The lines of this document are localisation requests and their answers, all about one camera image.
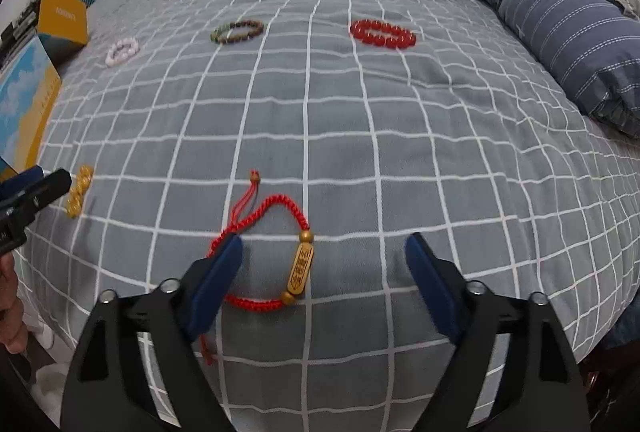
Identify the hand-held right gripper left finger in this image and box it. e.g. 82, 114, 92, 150
60, 233, 244, 432

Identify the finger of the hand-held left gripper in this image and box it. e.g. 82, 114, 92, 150
10, 169, 72, 215
0, 166, 45, 202

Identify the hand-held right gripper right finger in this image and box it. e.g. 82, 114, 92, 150
404, 232, 591, 432

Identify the yellow bead bracelet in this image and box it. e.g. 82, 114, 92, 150
65, 165, 95, 219

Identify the white cardboard box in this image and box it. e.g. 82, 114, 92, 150
0, 0, 90, 183

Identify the red braided bracelet wooden charm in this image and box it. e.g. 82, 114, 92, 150
200, 169, 316, 363

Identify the white pink bead bracelet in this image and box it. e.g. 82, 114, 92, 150
106, 38, 140, 67

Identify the brown green bead bracelet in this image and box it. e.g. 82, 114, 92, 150
210, 20, 265, 46

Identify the red bead bracelet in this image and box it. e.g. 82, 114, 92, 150
349, 18, 417, 52

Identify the person's left hand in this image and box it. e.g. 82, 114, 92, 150
0, 255, 26, 355

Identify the grey checked bedsheet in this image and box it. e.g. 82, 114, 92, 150
15, 0, 640, 432

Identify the blue striped pillow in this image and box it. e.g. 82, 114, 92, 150
435, 0, 640, 138

